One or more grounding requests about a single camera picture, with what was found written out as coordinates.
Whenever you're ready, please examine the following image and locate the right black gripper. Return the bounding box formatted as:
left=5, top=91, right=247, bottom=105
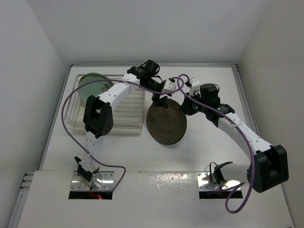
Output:
left=180, top=90, right=208, bottom=116

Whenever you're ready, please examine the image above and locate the brown speckled plate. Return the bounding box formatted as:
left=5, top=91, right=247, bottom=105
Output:
left=146, top=98, right=187, bottom=145

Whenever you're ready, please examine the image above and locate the teal flower plate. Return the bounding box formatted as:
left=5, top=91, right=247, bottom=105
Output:
left=78, top=73, right=108, bottom=88
left=78, top=81, right=114, bottom=102

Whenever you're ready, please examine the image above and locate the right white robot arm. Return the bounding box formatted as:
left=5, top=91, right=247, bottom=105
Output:
left=181, top=79, right=289, bottom=193

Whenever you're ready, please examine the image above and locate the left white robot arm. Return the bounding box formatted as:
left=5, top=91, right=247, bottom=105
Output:
left=75, top=60, right=176, bottom=183

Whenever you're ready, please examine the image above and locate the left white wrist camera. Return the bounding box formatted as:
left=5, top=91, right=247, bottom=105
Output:
left=162, top=78, right=176, bottom=94

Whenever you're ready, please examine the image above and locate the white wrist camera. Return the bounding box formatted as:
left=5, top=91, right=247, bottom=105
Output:
left=189, top=77, right=201, bottom=97
left=162, top=78, right=176, bottom=94

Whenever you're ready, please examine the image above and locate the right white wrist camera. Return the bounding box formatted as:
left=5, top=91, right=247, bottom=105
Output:
left=189, top=77, right=201, bottom=97

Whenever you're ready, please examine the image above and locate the wire dish rack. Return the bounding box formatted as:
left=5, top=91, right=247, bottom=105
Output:
left=65, top=75, right=145, bottom=132

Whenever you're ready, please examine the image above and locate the aluminium frame rail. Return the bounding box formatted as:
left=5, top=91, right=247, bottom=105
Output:
left=232, top=64, right=261, bottom=137

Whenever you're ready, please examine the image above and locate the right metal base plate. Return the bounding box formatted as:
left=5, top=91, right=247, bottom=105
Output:
left=197, top=171, right=240, bottom=192

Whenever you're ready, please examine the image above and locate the metal base plate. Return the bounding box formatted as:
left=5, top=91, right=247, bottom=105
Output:
left=197, top=171, right=240, bottom=192
left=70, top=171, right=114, bottom=192

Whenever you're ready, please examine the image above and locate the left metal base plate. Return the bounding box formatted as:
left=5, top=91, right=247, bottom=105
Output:
left=70, top=171, right=114, bottom=192

